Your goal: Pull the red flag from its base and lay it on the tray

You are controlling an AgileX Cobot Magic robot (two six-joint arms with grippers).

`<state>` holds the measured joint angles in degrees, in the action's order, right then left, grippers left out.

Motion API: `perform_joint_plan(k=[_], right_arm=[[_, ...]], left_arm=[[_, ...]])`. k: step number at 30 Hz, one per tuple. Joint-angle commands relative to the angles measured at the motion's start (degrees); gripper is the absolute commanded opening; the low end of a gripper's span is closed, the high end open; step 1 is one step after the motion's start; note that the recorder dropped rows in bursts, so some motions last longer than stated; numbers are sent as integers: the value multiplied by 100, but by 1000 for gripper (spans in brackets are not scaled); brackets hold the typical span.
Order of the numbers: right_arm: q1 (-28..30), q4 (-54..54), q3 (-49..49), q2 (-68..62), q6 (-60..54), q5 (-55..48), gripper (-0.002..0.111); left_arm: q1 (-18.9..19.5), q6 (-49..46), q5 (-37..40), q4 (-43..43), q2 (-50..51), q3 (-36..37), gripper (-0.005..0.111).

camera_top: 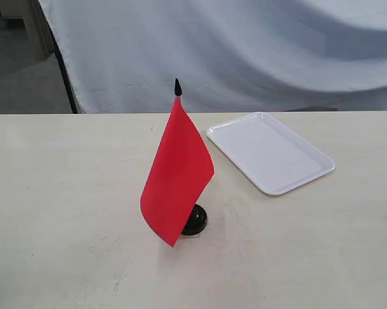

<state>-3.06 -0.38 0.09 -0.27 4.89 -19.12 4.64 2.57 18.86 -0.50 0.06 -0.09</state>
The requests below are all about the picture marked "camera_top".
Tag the wooden furniture in background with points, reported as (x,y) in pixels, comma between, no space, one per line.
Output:
(35,24)

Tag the white backdrop cloth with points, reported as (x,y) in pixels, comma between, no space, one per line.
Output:
(124,56)

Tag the white rectangular plastic tray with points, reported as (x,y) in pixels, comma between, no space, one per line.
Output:
(273,157)

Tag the red flag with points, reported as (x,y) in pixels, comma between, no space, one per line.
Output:
(181,170)

